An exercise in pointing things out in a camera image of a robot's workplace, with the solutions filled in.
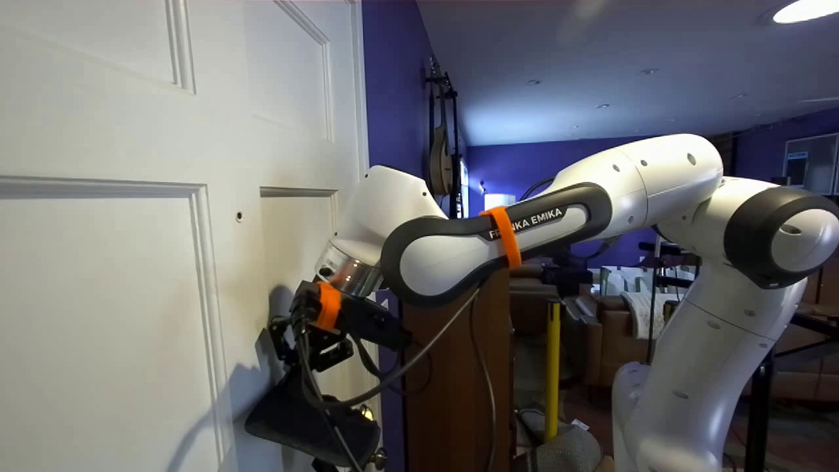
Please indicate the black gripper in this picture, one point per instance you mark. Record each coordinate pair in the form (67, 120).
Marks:
(376, 321)

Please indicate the grey tripod base bag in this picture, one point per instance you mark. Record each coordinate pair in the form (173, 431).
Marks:
(565, 448)

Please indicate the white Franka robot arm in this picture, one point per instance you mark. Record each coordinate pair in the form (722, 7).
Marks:
(697, 291)

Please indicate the yellow tripod pole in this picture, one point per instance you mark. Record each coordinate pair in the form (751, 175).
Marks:
(554, 377)

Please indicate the black tripod camera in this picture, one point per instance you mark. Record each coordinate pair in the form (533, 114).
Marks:
(566, 279)

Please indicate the brown wooden cabinet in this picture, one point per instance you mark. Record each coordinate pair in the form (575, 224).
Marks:
(454, 394)

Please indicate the white panel door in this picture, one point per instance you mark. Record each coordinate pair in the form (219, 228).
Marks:
(131, 220)

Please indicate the ceiling light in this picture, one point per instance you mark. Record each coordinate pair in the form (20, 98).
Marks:
(809, 9)

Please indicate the black wall decoration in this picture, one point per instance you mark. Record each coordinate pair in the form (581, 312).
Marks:
(442, 149)

